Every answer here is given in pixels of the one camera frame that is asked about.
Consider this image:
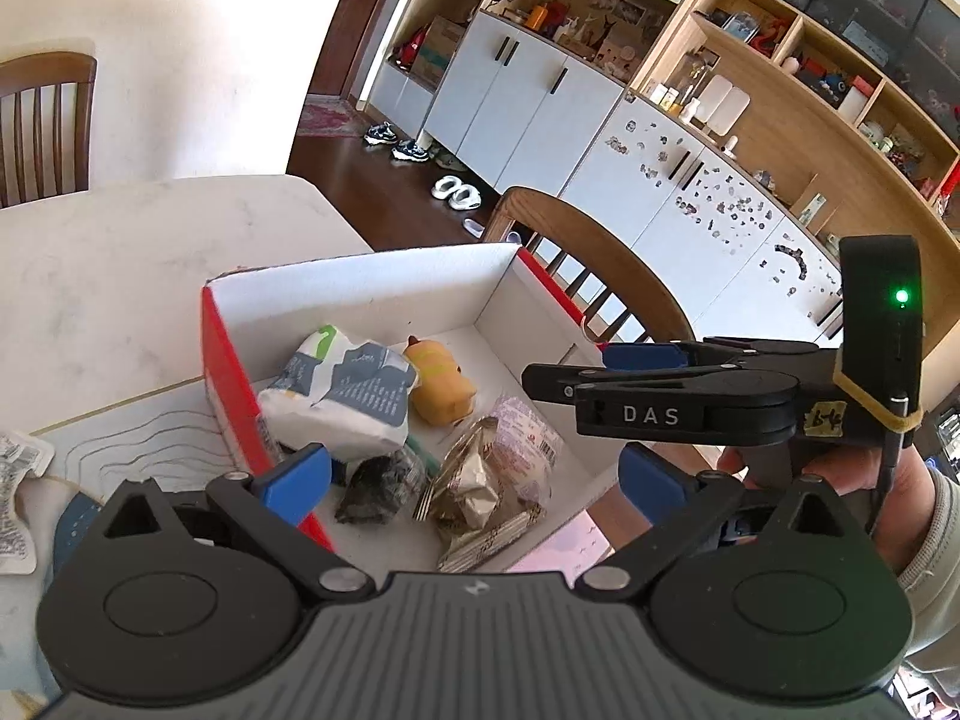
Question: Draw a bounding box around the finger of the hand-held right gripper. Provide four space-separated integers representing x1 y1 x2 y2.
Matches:
600 337 839 374
521 361 797 401

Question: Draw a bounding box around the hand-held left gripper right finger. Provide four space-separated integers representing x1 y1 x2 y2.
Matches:
577 441 857 602

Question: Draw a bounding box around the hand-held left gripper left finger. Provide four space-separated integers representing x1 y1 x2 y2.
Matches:
101 444 376 606

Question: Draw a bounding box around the clear bag of black pieces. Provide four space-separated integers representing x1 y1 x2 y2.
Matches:
334 450 430 527

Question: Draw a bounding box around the white and blue packet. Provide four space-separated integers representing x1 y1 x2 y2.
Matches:
256 324 420 461

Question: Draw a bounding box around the yellow plush toy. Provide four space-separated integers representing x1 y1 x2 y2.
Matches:
402 335 479 425

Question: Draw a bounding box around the gold foil packet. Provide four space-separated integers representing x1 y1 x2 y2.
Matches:
415 418 505 542

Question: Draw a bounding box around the striped paper packet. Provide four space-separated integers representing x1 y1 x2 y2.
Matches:
436 505 550 573

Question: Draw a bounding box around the red cardboard box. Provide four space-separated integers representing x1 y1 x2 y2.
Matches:
201 242 625 575

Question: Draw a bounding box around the person's right forearm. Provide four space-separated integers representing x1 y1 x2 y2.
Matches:
895 463 960 685

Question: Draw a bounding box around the white marble desktop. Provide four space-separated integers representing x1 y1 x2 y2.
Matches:
0 175 625 706

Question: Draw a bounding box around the person's right hand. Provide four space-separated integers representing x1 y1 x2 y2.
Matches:
716 429 938 569

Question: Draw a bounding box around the pink packet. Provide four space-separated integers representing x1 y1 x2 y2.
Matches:
480 394 566 505

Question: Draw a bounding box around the wooden chair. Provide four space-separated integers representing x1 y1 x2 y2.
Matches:
483 186 696 347
0 52 99 210

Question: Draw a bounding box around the white foil packet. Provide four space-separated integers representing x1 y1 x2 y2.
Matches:
0 430 58 578

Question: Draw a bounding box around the brown cardboard box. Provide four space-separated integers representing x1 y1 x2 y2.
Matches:
408 14 468 88

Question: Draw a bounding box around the patterned door rug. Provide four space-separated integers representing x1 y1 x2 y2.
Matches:
295 98 366 138

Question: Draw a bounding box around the dark wooden door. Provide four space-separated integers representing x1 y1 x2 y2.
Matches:
306 0 411 103

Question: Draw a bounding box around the white and wood wall cabinet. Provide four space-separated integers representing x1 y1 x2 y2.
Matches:
358 0 960 362

